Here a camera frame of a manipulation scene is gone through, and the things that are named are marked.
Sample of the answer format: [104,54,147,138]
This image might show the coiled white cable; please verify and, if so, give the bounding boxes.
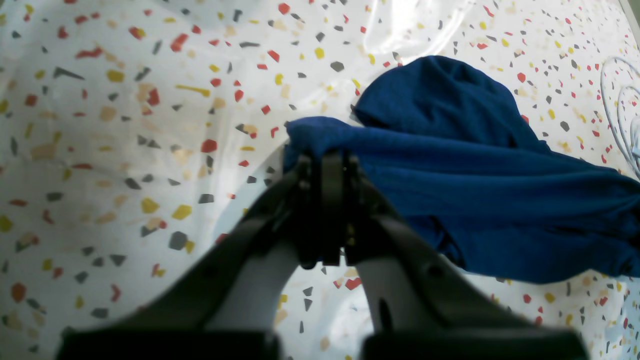
[599,56,640,181]

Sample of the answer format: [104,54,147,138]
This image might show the dark blue t-shirt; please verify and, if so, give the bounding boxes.
[284,55,640,284]

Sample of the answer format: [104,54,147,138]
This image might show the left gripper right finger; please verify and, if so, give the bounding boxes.
[322,152,588,360]

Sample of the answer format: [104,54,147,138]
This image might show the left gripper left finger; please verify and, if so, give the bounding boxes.
[57,155,320,360]

